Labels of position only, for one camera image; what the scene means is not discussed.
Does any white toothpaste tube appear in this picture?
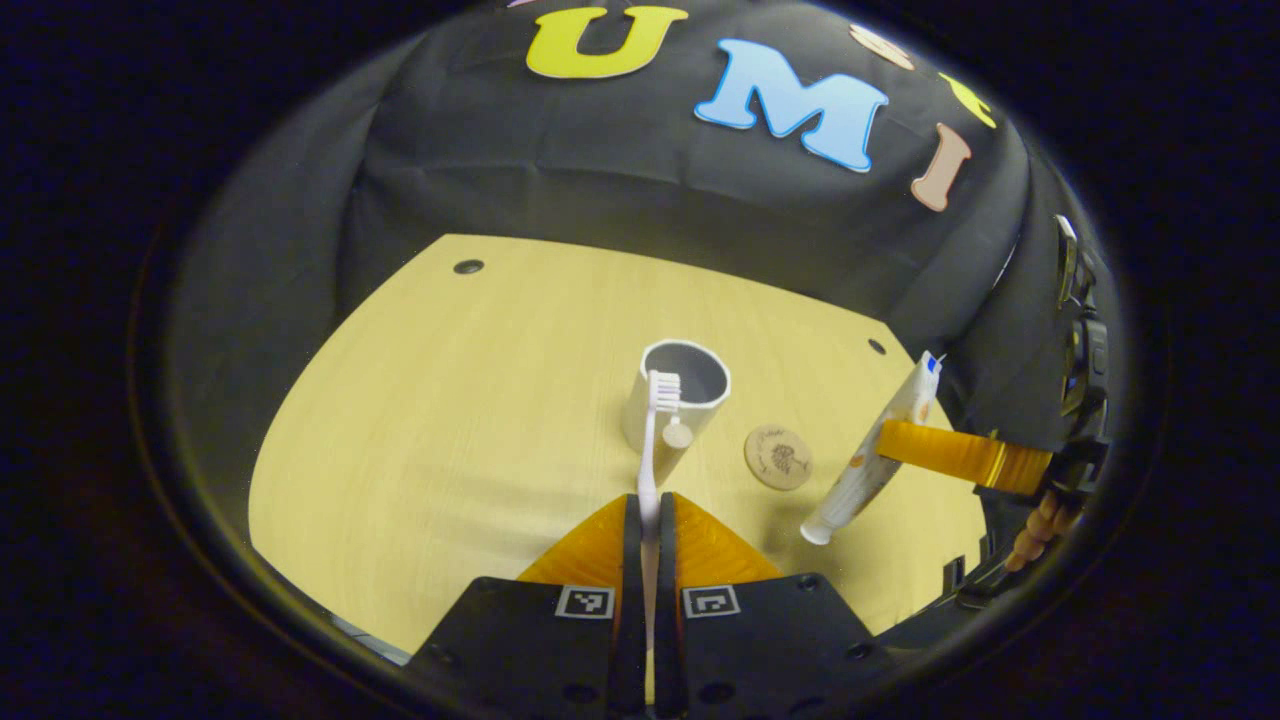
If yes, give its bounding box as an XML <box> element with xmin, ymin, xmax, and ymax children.
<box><xmin>800</xmin><ymin>350</ymin><xmax>946</xmax><ymax>547</ymax></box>

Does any black backdrop cloth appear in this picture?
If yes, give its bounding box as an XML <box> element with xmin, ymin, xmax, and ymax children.
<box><xmin>165</xmin><ymin>0</ymin><xmax>1111</xmax><ymax>561</ymax></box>

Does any white cup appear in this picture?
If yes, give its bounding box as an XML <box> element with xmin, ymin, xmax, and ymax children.
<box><xmin>620</xmin><ymin>339</ymin><xmax>733</xmax><ymax>476</ymax></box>

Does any white toothbrush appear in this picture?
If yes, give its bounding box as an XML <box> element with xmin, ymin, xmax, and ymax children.
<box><xmin>636</xmin><ymin>370</ymin><xmax>683</xmax><ymax>701</ymax></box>

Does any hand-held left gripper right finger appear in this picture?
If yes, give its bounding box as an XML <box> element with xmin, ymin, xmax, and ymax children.
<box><xmin>655</xmin><ymin>490</ymin><xmax>901</xmax><ymax>720</ymax></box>

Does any round wooden coaster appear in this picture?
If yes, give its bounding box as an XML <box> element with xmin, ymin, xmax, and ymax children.
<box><xmin>743</xmin><ymin>424</ymin><xmax>814</xmax><ymax>492</ymax></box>

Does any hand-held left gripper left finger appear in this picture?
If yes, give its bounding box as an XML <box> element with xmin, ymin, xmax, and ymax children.
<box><xmin>405</xmin><ymin>492</ymin><xmax>646</xmax><ymax>720</ymax></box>

